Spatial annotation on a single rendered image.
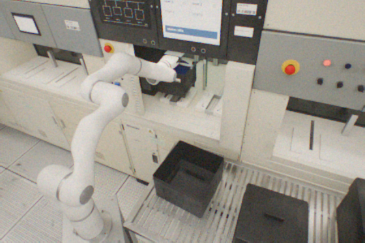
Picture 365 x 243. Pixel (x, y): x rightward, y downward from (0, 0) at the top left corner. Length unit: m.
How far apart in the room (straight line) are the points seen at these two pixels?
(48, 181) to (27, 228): 1.46
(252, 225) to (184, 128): 0.68
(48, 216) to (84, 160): 1.51
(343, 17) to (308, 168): 0.79
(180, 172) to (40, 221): 1.42
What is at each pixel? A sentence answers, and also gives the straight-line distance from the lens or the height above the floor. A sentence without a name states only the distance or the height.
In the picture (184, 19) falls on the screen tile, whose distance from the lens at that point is 1.14.
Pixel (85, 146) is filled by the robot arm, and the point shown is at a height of 1.25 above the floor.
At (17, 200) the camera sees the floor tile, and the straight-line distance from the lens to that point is 2.72.
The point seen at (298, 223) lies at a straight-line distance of 1.27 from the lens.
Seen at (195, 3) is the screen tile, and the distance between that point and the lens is 1.10.
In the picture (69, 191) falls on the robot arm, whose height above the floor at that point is 1.17.
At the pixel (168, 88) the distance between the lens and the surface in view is 1.65.
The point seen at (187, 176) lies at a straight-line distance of 1.42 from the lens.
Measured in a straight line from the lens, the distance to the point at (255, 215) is 1.24.
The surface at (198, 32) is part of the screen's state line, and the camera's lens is 1.13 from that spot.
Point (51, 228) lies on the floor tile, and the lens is 2.41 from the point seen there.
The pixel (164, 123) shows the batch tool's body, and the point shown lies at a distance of 1.58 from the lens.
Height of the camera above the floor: 1.94
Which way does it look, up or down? 39 degrees down
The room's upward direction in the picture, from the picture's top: 3 degrees counter-clockwise
